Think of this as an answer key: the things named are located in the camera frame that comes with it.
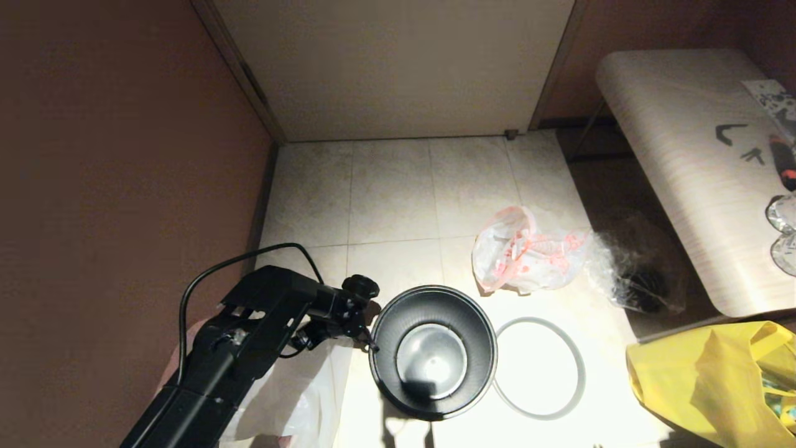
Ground black cylindrical left wrist camera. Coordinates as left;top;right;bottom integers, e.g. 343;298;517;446
342;274;381;301

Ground white trash bag red trim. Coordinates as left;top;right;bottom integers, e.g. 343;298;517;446
160;317;352;448

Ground black round trash bin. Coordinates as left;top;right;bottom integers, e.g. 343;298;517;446
368;285;498;422

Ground red-printed plastic bag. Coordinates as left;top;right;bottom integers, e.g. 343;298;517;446
471;205;591;295

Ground light wood-grain table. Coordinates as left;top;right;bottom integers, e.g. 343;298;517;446
569;49;796;319

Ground white patterned paper sheet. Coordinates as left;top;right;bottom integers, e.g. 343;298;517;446
743;78;796;133

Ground teal printed package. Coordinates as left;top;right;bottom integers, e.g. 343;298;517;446
760;372;796;431

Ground yellow plastic bag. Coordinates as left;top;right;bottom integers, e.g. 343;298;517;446
625;320;796;448

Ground black red handle screwdriver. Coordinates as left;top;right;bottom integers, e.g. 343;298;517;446
769;134;796;192

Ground grey bin rim ring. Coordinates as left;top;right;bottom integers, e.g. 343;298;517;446
491;316;586;421

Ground clear shiny glass item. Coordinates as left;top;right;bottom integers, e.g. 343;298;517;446
770;235;796;278
765;194;796;236

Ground clear plastic bag dark contents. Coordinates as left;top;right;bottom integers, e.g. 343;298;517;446
588;212;688;315

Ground white door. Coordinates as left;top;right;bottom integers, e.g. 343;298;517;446
211;0;576;144

